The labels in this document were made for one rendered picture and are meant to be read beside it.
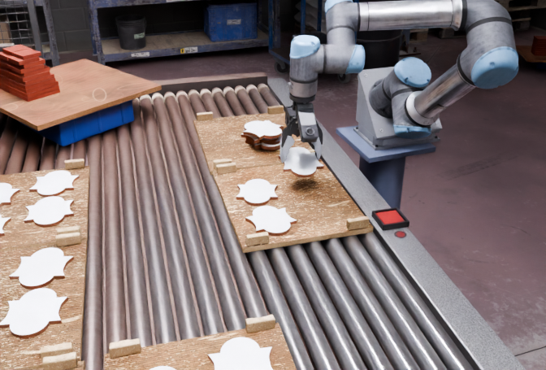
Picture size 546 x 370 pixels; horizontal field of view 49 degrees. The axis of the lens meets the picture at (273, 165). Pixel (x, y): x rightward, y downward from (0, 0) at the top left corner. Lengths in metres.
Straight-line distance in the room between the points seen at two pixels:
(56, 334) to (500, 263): 2.35
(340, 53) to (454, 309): 0.68
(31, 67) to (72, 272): 0.95
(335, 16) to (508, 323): 1.70
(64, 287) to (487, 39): 1.19
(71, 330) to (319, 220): 0.67
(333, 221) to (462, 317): 0.42
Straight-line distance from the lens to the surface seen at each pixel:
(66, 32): 6.54
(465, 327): 1.35
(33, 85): 2.23
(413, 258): 1.52
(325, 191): 1.72
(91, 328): 1.34
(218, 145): 1.99
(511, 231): 3.47
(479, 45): 1.64
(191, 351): 1.22
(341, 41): 1.59
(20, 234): 1.65
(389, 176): 2.22
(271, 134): 1.90
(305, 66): 1.56
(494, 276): 3.09
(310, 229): 1.55
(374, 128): 2.11
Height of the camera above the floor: 1.79
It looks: 27 degrees down
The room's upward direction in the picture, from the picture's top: straight up
